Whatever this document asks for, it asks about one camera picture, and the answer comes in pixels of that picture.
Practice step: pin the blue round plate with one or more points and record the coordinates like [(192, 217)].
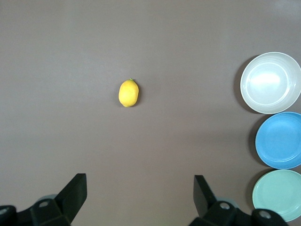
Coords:
[(279, 141)]

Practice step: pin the yellow lemon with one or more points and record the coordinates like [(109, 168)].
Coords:
[(128, 94)]

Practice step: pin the mint green round plate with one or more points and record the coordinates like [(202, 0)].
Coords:
[(279, 190)]

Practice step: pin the off-white round plate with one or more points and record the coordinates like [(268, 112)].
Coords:
[(268, 82)]

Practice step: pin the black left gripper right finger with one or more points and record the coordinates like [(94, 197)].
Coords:
[(204, 202)]

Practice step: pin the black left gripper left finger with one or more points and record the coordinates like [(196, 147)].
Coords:
[(70, 200)]

